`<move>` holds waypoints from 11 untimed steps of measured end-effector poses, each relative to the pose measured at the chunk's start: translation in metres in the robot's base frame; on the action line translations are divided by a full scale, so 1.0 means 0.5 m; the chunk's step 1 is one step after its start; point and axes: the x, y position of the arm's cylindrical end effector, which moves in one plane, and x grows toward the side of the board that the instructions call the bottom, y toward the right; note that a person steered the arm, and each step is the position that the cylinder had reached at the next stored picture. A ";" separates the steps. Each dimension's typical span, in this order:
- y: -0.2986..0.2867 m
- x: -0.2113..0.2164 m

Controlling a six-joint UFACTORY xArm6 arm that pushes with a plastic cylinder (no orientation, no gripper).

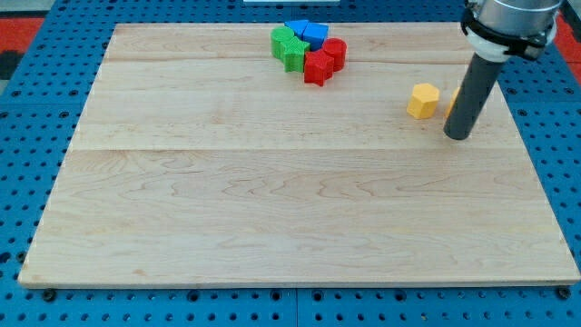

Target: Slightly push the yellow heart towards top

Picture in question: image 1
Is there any red cylinder block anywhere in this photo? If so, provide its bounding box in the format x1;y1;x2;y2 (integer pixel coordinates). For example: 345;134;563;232
322;37;347;72

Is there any green star block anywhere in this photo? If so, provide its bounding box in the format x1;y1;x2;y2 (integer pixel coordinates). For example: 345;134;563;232
281;36;310;73

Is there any green cylinder block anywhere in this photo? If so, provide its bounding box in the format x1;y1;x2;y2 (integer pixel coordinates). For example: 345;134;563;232
270;25;295;59

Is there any blue cube block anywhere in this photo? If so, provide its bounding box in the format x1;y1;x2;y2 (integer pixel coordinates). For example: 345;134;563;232
302;22;329;52

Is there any yellow hexagon block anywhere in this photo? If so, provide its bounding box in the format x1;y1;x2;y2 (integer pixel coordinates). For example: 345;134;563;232
407;84;439;119

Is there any blue triangle block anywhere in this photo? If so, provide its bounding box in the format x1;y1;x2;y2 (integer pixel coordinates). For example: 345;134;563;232
284;19;310;40

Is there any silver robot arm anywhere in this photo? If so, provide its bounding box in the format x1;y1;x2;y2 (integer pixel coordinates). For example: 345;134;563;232
443;0;563;140

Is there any red star block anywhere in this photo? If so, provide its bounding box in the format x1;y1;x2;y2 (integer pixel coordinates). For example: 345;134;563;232
303;49;334;86

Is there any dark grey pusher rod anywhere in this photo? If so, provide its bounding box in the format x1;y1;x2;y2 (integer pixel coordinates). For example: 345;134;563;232
443;54;504;140

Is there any yellow heart block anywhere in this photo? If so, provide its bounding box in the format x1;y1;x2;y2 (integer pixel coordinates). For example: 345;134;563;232
444;87;460;119

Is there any wooden board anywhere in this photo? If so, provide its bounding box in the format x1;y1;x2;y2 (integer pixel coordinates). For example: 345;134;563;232
18;23;580;289

